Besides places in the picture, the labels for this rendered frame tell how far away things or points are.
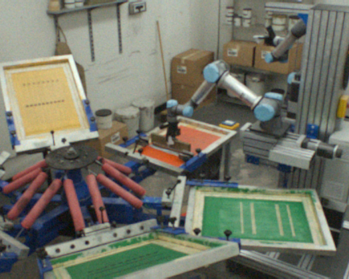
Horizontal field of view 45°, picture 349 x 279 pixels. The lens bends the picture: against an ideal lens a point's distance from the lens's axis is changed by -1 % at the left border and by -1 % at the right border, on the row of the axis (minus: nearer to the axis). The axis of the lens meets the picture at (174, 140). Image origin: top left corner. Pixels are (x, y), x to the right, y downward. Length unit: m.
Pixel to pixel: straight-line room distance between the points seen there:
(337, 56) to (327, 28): 0.18
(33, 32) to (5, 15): 0.36
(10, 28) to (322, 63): 2.95
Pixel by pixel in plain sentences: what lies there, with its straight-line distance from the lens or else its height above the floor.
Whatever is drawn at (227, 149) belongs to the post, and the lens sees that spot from 3.81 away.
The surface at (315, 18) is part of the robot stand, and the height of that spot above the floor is 1.98.
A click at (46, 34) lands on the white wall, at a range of 4.79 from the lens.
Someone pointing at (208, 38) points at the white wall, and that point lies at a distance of 7.12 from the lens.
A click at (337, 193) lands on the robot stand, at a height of 0.83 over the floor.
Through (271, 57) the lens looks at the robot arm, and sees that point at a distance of 3.46.
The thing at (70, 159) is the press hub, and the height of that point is 1.31.
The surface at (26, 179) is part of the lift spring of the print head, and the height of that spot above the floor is 1.19.
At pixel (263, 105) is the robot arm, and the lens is 2.73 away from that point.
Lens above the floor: 2.45
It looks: 26 degrees down
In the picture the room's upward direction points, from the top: straight up
